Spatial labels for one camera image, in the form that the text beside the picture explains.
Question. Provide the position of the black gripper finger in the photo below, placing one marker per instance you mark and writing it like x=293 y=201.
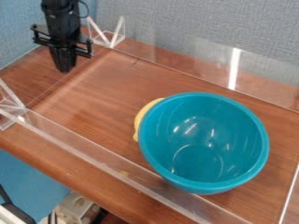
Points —
x=70 y=59
x=56 y=54

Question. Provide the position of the clear acrylic corner bracket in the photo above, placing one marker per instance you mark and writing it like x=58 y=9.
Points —
x=107 y=38

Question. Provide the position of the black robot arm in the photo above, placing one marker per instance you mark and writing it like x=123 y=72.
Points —
x=62 y=6

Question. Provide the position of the black chair part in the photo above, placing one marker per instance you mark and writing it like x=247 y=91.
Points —
x=14 y=209

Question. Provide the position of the yellow object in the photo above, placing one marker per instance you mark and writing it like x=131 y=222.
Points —
x=142 y=114

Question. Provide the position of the blue plastic bowl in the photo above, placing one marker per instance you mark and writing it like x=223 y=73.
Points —
x=205 y=142

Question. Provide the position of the white device under table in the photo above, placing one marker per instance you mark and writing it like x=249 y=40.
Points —
x=75 y=210

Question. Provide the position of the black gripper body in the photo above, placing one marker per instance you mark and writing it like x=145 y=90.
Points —
x=60 y=33

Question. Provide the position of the clear acrylic barrier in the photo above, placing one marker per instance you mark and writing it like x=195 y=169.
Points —
x=126 y=188
x=253 y=74

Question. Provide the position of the clear acrylic back barrier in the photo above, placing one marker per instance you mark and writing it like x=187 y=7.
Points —
x=253 y=74

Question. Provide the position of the clear acrylic left bracket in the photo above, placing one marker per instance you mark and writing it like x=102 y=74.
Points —
x=12 y=108

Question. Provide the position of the clear acrylic front barrier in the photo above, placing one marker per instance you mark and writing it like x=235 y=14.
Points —
x=126 y=188

